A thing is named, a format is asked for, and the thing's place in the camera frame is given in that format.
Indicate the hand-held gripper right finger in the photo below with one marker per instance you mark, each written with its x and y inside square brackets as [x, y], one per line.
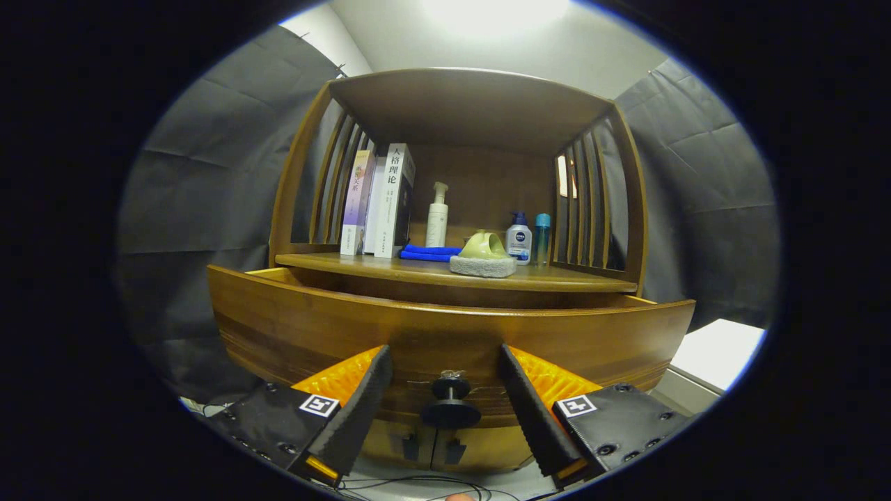
[532, 410]

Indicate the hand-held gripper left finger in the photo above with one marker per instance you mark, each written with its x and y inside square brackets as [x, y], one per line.
[358, 410]

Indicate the black drawer knob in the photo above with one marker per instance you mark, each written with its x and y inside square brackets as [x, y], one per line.
[450, 410]

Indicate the wooden drawer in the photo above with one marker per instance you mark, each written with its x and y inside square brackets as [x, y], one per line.
[348, 327]

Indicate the green scrub brush with sponge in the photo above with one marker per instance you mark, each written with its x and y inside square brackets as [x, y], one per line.
[484, 259]

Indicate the wooden cabinet door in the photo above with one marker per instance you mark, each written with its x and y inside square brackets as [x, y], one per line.
[494, 449]
[383, 445]

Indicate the wooden countertop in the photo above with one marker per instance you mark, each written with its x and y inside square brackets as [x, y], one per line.
[390, 266]

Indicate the wooden cabinet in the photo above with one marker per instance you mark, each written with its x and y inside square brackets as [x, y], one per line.
[487, 181]

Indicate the teal bottle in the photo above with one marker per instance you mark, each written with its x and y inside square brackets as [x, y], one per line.
[542, 240]

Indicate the white bottle with blue cap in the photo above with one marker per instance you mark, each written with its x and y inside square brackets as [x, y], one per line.
[518, 240]

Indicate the blue folded towel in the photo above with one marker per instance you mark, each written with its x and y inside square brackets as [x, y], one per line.
[428, 252]

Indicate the white box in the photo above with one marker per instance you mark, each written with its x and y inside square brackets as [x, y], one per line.
[717, 351]

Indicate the thin white book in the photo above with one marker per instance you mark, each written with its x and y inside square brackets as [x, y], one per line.
[376, 209]

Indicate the white pump bottle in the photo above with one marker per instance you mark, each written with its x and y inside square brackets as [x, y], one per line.
[436, 223]

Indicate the purple book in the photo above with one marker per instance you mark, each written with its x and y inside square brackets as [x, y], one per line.
[357, 202]

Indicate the thick white and black book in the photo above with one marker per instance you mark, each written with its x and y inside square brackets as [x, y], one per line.
[395, 202]

